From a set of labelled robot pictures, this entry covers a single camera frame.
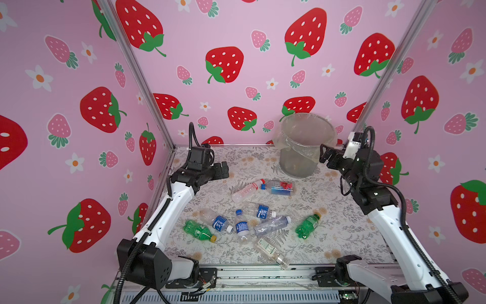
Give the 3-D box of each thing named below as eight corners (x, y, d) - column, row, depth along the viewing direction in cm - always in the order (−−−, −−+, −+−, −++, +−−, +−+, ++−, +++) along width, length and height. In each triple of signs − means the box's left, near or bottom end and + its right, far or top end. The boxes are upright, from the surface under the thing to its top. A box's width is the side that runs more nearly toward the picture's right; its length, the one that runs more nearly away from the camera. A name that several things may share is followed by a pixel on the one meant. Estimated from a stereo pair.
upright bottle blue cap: (238, 245, 84) (237, 241, 80) (234, 214, 94) (233, 209, 89) (250, 242, 85) (250, 238, 80) (245, 212, 94) (245, 207, 90)
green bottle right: (302, 242, 85) (305, 238, 80) (293, 233, 88) (295, 228, 82) (322, 222, 91) (326, 217, 86) (313, 214, 94) (317, 209, 88)
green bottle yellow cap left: (185, 230, 88) (181, 226, 84) (191, 222, 91) (188, 217, 87) (211, 247, 84) (209, 243, 79) (217, 237, 86) (215, 233, 82)
